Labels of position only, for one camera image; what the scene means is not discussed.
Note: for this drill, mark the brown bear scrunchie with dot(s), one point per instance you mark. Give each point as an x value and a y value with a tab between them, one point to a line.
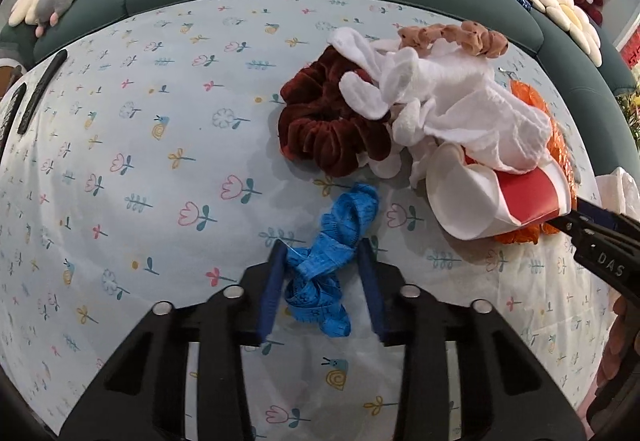
475	38

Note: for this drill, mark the floral tablecloth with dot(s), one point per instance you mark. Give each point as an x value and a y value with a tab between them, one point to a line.
150	146

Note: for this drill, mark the person's right hand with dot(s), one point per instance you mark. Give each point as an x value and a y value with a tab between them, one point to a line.
622	336

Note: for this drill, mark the blue measuring tape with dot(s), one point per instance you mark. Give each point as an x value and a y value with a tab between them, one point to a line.
320	266

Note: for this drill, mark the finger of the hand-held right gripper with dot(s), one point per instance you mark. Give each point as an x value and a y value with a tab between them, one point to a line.
597	215
567	224

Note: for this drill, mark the dark red velvet scrunchie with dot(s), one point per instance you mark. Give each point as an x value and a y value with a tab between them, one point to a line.
325	121

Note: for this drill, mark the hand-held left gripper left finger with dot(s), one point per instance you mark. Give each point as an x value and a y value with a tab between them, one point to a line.
272	293

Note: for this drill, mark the red wall decoration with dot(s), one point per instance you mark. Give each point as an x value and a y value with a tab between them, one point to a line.
631	48

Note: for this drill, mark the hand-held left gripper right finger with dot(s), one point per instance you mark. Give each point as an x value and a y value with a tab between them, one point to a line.
371	293

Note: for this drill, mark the white tissue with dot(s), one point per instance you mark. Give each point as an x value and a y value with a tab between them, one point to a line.
450	101

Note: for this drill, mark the black remote control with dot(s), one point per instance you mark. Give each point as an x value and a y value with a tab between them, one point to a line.
42	91
12	116

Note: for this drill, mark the orange plastic wrapper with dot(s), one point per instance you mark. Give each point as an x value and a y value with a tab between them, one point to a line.
557	136

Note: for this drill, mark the red and white paper cup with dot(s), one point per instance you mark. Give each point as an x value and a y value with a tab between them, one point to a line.
475	201

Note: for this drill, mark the potted green plant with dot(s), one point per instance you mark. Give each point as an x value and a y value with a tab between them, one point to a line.
632	113

